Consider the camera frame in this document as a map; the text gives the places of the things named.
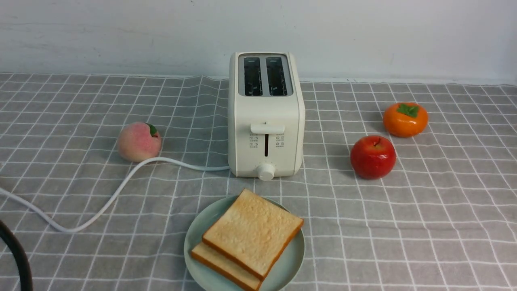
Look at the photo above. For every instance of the red apple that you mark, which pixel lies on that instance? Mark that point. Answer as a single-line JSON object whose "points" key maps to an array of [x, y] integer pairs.
{"points": [[373, 157]]}

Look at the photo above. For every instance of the white toaster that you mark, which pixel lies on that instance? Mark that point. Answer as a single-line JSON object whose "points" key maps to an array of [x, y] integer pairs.
{"points": [[265, 115]]}

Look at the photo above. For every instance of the light green plate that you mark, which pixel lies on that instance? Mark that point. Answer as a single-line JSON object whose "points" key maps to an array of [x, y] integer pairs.
{"points": [[283, 272]]}

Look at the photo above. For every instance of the toast slice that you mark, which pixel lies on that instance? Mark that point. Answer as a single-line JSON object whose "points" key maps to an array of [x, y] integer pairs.
{"points": [[253, 233], [225, 267]]}

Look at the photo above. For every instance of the orange persimmon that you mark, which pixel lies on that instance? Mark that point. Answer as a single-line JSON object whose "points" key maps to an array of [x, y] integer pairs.
{"points": [[405, 119]]}

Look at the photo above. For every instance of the pink peach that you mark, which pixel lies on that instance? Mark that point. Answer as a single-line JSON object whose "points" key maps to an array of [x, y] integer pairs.
{"points": [[138, 142]]}

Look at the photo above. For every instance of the grey checkered tablecloth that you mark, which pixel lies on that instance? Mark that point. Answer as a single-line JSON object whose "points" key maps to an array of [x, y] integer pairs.
{"points": [[444, 219]]}

